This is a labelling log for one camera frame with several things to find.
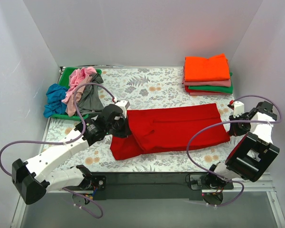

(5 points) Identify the red t shirt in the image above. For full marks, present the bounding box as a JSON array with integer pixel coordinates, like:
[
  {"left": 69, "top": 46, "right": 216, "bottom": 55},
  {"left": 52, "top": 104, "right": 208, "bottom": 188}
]
[
  {"left": 185, "top": 86, "right": 195, "bottom": 93},
  {"left": 110, "top": 103, "right": 221, "bottom": 160}
]

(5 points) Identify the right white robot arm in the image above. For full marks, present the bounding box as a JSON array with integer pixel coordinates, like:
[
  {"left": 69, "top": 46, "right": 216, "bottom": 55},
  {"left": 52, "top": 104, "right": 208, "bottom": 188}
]
[{"left": 204, "top": 101, "right": 280, "bottom": 189}]

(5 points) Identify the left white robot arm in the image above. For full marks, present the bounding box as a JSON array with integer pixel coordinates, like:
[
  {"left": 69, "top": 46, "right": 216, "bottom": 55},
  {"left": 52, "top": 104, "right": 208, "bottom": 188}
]
[{"left": 11, "top": 100, "right": 131, "bottom": 205}]

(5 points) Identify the grey t shirt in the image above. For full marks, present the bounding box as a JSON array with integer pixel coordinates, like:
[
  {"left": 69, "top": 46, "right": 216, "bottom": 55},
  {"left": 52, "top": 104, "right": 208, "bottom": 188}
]
[{"left": 76, "top": 72, "right": 104, "bottom": 116}]

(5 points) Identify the folded green t shirt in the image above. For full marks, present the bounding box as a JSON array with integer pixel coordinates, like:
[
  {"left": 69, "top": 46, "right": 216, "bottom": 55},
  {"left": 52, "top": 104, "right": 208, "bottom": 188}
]
[{"left": 188, "top": 82, "right": 233, "bottom": 94}]

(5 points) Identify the floral table mat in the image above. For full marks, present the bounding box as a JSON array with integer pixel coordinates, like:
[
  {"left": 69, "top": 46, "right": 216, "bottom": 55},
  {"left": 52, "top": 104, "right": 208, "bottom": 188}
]
[{"left": 38, "top": 66, "right": 257, "bottom": 173}]

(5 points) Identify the folded light pink t shirt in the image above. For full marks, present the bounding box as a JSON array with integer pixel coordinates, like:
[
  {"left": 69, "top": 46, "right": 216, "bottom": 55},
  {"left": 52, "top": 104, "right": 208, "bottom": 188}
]
[{"left": 190, "top": 92, "right": 231, "bottom": 96}]

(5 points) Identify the blue t shirt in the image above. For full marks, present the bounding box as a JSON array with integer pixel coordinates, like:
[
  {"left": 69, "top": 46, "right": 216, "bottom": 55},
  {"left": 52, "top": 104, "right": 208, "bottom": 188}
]
[{"left": 43, "top": 84, "right": 68, "bottom": 118}]

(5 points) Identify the green plastic tray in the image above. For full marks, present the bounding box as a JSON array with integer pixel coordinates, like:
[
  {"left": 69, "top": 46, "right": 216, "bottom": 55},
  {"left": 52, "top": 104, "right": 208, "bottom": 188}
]
[{"left": 51, "top": 66, "right": 102, "bottom": 121}]

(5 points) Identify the folded orange t shirt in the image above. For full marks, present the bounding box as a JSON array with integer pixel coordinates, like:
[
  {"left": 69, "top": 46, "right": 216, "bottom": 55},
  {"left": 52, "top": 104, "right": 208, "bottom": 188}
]
[{"left": 184, "top": 54, "right": 230, "bottom": 82}]

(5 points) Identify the folded red t shirt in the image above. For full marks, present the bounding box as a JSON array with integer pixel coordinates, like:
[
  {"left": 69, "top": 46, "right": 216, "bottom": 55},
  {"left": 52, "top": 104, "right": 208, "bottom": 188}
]
[{"left": 185, "top": 86, "right": 195, "bottom": 93}]

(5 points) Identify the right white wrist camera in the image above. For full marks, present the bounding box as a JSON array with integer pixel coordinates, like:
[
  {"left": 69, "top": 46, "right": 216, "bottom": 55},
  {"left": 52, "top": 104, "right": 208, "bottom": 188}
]
[{"left": 228, "top": 100, "right": 245, "bottom": 118}]

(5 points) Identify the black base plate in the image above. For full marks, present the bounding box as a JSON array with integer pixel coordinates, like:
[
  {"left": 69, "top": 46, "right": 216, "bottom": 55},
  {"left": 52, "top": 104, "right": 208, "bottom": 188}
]
[{"left": 88, "top": 172, "right": 234, "bottom": 200}]

